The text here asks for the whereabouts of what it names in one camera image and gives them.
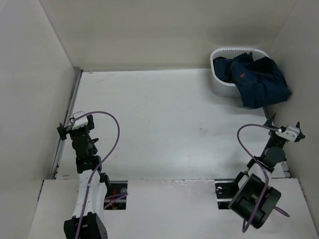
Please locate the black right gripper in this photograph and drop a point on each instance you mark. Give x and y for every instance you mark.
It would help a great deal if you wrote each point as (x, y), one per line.
(269, 121)

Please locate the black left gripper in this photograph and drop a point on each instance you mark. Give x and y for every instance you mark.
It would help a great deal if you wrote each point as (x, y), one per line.
(69, 129)

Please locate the dark blue denim trousers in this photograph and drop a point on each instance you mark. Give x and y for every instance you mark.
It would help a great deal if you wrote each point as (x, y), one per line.
(260, 82)

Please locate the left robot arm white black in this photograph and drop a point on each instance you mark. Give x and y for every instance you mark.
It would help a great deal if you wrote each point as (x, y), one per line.
(93, 185)

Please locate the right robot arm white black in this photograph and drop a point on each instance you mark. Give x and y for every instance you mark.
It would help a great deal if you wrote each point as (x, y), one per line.
(255, 198)

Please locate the white plastic laundry basket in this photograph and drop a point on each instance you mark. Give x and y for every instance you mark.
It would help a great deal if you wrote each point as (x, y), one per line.
(224, 89)

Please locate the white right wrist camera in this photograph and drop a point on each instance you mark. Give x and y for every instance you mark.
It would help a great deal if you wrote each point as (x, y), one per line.
(290, 133)

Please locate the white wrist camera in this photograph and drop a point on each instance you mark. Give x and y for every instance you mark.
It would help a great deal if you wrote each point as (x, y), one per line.
(78, 120)
(290, 133)

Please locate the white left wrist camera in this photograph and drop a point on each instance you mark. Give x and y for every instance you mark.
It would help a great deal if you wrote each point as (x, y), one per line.
(78, 120)

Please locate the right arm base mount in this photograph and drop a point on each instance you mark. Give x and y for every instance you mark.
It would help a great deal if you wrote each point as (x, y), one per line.
(225, 191)

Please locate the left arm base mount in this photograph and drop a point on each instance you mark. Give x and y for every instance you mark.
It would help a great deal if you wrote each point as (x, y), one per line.
(116, 197)

